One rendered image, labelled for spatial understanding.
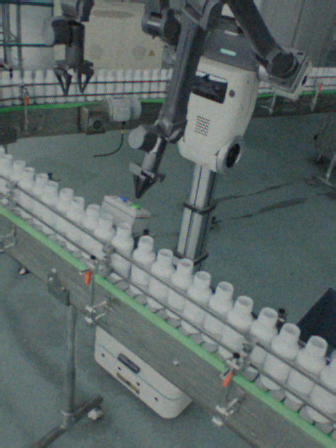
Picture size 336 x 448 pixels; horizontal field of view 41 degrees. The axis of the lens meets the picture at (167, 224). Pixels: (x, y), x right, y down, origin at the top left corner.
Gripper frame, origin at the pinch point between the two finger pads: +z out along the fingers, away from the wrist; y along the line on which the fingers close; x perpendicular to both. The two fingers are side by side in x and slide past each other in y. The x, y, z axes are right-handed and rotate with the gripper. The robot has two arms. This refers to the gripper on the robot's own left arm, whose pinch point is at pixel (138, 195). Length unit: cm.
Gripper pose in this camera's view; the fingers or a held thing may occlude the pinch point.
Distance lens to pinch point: 142.2
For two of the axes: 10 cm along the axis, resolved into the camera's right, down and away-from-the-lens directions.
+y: 7.5, 4.3, -4.9
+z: -3.5, 9.0, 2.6
